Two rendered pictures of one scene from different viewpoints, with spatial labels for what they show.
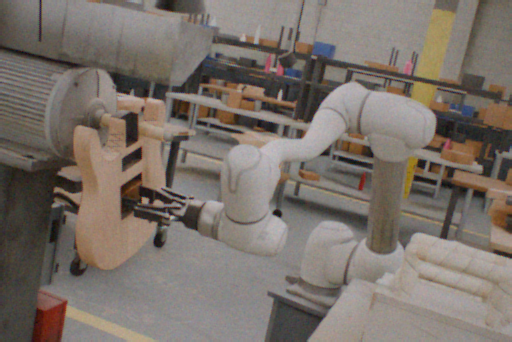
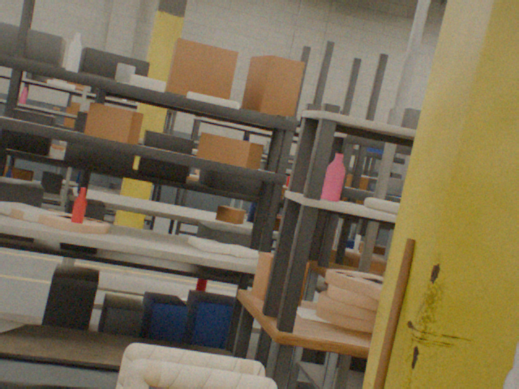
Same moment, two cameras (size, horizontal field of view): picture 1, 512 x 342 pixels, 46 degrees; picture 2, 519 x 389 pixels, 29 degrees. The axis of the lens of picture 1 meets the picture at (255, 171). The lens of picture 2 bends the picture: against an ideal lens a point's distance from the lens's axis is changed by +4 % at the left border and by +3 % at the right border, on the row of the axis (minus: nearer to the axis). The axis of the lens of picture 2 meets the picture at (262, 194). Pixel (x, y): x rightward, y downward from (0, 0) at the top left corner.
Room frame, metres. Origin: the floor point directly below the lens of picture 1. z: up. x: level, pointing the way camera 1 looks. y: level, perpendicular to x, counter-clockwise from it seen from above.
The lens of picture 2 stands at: (2.23, -1.07, 1.52)
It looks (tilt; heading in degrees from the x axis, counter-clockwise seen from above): 3 degrees down; 148
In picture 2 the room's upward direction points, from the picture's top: 12 degrees clockwise
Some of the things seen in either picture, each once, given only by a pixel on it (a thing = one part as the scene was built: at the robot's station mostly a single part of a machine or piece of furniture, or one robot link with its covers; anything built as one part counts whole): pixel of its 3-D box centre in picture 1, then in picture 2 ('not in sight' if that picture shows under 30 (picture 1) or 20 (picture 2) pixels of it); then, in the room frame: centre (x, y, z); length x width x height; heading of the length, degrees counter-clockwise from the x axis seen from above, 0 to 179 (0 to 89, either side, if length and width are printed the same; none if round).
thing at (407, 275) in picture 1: (408, 272); not in sight; (1.09, -0.32, 1.15); 0.03 x 0.03 x 0.09
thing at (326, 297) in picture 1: (313, 285); not in sight; (2.09, -0.30, 0.73); 0.22 x 0.18 x 0.06; 64
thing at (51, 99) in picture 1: (37, 101); not in sight; (1.61, 0.62, 1.25); 0.41 x 0.27 x 0.26; 71
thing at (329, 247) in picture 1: (329, 252); not in sight; (2.08, -0.32, 0.87); 0.18 x 0.16 x 0.22; 64
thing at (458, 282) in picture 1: (453, 280); not in sight; (1.21, -0.46, 1.12); 0.20 x 0.03 x 0.03; 70
